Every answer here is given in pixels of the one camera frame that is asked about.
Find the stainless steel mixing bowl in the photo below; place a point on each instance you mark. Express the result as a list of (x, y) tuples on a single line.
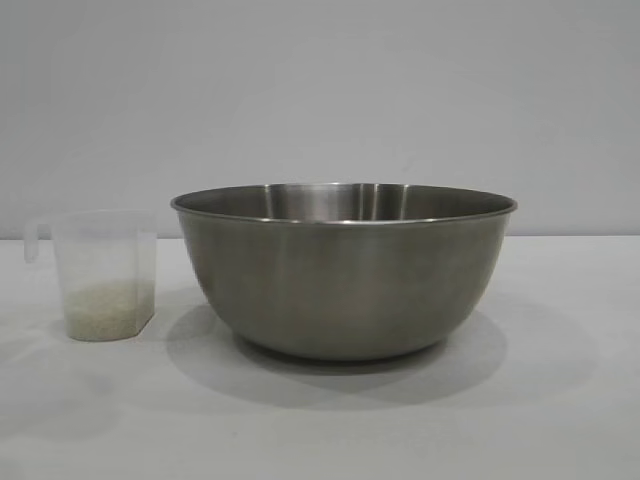
[(345, 280)]

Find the white rice grains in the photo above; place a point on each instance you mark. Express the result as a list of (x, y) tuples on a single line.
[(105, 315)]

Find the clear plastic measuring cup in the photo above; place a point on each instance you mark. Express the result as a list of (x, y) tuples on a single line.
[(100, 260)]

